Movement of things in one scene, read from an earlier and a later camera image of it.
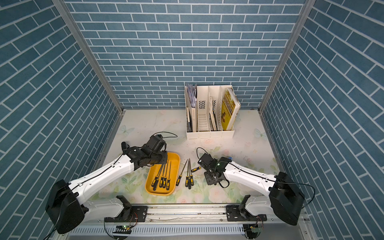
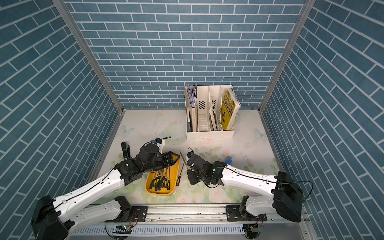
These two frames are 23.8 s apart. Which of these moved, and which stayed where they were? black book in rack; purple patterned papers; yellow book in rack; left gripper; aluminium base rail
Moved: left gripper
Stayed: black book in rack; yellow book in rack; purple patterned papers; aluminium base rail
